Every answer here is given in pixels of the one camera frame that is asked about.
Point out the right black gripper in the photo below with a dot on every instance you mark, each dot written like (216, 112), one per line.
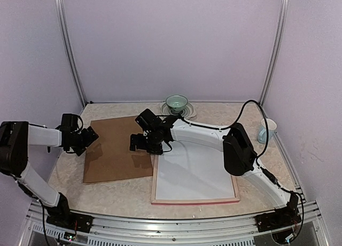
(157, 150)

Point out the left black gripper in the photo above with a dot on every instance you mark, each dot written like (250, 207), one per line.
(90, 139)

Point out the canyon photo print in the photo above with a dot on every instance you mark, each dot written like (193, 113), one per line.
(195, 174)

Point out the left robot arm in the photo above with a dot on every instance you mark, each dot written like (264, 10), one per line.
(20, 140)

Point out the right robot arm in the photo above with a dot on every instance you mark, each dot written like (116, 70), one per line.
(239, 157)

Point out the brown backing board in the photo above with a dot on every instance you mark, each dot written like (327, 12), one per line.
(109, 157)

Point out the green ceramic bowl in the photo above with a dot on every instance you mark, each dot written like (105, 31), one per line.
(176, 103)

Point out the striped ceramic plate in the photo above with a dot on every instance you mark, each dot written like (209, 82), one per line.
(188, 112)

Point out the light blue mug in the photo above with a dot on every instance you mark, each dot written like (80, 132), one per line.
(266, 130)

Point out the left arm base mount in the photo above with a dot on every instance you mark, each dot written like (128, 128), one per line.
(69, 220)

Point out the aluminium front rail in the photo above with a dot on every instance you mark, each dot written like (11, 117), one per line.
(236, 230)

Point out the pink wooden picture frame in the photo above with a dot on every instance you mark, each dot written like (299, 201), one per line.
(195, 198)

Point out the left aluminium corner post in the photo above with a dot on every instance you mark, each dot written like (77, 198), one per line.
(69, 52)

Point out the aluminium corner post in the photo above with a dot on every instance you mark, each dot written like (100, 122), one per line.
(69, 52)
(275, 51)

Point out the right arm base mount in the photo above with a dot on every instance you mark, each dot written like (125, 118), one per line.
(279, 218)

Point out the right aluminium corner post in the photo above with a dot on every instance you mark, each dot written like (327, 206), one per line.
(275, 51)

